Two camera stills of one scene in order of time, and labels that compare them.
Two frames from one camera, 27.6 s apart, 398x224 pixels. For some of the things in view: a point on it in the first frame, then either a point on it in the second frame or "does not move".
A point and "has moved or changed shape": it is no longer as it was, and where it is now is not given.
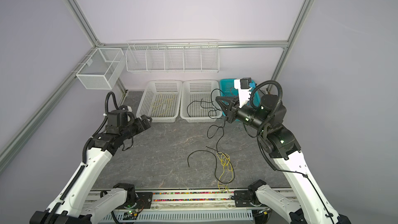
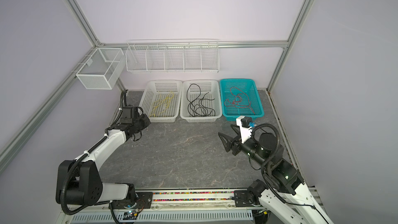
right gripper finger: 233,101 -> 237,128
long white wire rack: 176,55 does not move
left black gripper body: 138,126 does not move
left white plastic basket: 160,100 does not move
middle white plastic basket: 198,102 does not move
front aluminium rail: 182,199 does not move
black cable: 205,108 has moved or changed shape
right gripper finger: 229,113 -> 226,141
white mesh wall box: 100,71 does not move
